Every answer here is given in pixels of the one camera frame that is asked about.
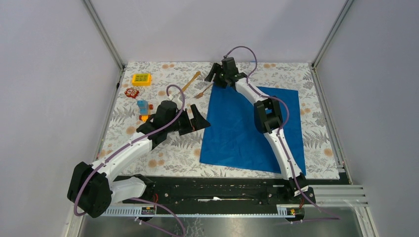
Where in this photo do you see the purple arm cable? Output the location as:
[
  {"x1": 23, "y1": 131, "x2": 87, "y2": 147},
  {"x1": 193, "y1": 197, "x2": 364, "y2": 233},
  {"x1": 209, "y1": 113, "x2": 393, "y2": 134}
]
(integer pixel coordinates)
[
  {"x1": 73, "y1": 84, "x2": 187, "y2": 237},
  {"x1": 224, "y1": 45, "x2": 341, "y2": 225}
]

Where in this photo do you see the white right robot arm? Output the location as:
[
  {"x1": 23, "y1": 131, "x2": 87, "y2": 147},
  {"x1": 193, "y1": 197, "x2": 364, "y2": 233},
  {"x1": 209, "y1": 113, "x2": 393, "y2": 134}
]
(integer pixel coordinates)
[{"x1": 205, "y1": 56, "x2": 309, "y2": 203}]

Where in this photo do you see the blue toy train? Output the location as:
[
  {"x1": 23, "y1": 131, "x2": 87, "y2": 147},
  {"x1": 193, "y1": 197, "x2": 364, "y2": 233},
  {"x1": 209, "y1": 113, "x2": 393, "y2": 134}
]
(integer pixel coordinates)
[{"x1": 136, "y1": 100, "x2": 154, "y2": 122}]

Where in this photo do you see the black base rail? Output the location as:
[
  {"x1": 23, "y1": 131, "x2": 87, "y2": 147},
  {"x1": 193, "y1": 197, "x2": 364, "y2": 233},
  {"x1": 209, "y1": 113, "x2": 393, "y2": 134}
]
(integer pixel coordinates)
[{"x1": 140, "y1": 176, "x2": 316, "y2": 215}]

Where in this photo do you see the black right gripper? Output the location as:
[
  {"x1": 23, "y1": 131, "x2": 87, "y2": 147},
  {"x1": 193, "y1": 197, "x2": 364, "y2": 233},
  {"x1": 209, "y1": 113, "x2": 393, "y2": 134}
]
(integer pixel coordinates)
[{"x1": 204, "y1": 63, "x2": 228, "y2": 89}]

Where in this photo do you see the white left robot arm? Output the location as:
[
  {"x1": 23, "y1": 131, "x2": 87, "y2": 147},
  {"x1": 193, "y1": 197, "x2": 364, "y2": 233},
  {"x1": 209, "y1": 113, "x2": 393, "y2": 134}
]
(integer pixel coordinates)
[{"x1": 67, "y1": 100, "x2": 210, "y2": 218}]

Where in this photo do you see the blue cloth napkin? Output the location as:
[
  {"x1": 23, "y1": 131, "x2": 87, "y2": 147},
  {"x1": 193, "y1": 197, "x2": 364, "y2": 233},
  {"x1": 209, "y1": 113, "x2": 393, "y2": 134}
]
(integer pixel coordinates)
[{"x1": 200, "y1": 87, "x2": 306, "y2": 174}]

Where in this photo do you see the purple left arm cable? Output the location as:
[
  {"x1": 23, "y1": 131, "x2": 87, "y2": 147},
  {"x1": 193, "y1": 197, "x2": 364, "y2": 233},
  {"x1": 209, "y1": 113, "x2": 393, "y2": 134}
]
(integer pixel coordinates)
[{"x1": 73, "y1": 84, "x2": 187, "y2": 237}]

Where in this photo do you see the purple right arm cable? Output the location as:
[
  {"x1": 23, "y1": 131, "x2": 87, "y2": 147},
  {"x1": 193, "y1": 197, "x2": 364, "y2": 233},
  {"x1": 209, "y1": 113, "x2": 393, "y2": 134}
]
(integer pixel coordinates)
[{"x1": 224, "y1": 45, "x2": 341, "y2": 225}]

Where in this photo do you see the wooden spoon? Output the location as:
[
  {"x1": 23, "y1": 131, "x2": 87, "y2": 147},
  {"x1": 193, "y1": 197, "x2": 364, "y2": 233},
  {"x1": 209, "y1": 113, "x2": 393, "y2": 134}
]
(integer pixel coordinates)
[{"x1": 181, "y1": 71, "x2": 201, "y2": 93}]

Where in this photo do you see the wooden fork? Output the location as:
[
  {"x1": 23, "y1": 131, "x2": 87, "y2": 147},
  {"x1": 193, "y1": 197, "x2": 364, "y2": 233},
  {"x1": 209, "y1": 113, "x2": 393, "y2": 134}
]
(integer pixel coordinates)
[{"x1": 194, "y1": 83, "x2": 213, "y2": 99}]

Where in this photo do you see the red owl toy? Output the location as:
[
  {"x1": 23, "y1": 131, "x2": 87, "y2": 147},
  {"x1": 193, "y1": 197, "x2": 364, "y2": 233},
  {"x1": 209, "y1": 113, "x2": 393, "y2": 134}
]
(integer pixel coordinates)
[{"x1": 125, "y1": 88, "x2": 139, "y2": 99}]

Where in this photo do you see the yellow green toy block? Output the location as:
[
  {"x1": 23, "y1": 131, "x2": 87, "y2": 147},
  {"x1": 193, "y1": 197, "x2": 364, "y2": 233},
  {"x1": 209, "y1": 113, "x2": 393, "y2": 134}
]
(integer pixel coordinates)
[{"x1": 131, "y1": 73, "x2": 152, "y2": 86}]

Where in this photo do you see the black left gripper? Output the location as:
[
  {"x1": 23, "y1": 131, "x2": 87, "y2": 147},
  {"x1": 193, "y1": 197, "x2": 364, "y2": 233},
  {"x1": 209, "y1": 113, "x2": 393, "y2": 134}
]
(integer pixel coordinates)
[{"x1": 166, "y1": 104, "x2": 210, "y2": 135}]

